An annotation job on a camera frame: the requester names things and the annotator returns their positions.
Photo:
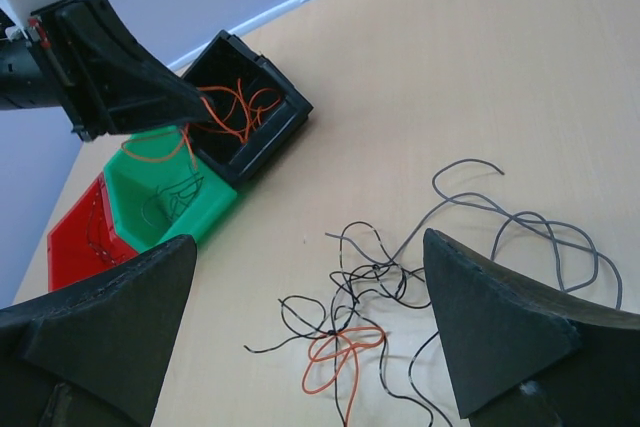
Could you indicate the black plastic bin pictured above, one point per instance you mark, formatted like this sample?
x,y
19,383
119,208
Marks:
x,y
253,109

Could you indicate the red plastic bin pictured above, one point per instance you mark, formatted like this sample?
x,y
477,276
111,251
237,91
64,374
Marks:
x,y
84,242

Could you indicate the green plastic bin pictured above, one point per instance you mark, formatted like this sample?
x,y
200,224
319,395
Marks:
x,y
157,190

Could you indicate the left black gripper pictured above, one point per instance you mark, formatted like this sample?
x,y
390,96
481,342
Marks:
x,y
81,56

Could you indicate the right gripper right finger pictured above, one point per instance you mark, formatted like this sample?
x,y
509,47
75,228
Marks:
x,y
520,353

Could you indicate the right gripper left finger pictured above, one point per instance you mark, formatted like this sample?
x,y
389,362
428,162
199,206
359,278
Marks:
x,y
95,353

